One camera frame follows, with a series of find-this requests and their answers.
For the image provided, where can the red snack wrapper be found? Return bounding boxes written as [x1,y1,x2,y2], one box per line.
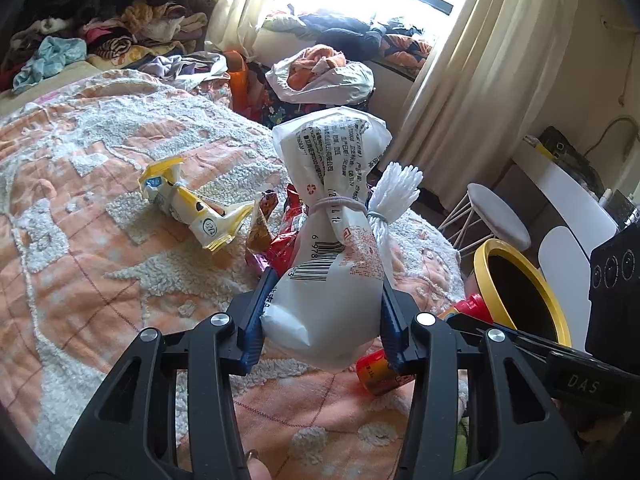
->
[252,185,311,273]

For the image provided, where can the white desk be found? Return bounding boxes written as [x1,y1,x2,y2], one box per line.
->
[510,137,621,241]

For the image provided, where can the light blue garment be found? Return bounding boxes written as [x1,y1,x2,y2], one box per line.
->
[12,36,88,93]

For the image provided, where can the pile of clothes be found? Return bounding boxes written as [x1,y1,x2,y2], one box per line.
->
[0,0,228,93]

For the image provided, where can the orange bag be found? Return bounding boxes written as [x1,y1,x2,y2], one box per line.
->
[222,51,251,118]

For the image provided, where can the white chair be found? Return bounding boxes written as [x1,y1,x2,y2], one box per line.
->
[539,226,593,351]

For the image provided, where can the dinosaur print laundry bag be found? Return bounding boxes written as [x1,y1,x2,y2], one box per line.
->
[245,67,376,131]

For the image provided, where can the yellow rimmed black bin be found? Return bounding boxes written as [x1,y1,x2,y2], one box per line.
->
[472,239,573,348]

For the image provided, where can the black device on desk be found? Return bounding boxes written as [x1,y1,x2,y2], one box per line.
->
[537,126,606,196]

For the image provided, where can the white plastic bag of clothes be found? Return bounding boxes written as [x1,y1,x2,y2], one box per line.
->
[265,47,375,107]

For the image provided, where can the wide cream curtain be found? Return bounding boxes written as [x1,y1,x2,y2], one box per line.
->
[390,0,583,188]

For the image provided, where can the clothes on window sill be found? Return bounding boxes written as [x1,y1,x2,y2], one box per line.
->
[262,7,436,68]

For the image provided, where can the red drink bottle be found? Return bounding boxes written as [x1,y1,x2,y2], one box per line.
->
[356,292,487,397]

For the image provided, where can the crushed yellow white carton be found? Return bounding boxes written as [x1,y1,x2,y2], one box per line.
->
[138,156,256,252]

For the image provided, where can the narrow cream curtain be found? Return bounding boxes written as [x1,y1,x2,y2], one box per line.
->
[205,0,301,61]

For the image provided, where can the orange white tufted blanket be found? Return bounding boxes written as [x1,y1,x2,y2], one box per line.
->
[0,67,468,480]

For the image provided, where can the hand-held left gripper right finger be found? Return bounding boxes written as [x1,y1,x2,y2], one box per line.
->
[380,280,587,480]

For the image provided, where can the orange snack wrapper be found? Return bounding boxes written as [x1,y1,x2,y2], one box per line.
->
[245,191,279,253]

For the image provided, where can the white round stool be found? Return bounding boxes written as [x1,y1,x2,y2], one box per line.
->
[440,182,532,256]

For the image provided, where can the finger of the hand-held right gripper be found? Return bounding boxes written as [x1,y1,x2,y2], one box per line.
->
[440,314,555,377]

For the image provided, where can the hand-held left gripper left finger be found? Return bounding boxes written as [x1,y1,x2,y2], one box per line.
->
[55,266,279,480]

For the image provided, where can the pink patterned pillow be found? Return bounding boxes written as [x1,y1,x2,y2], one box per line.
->
[190,72,235,111]

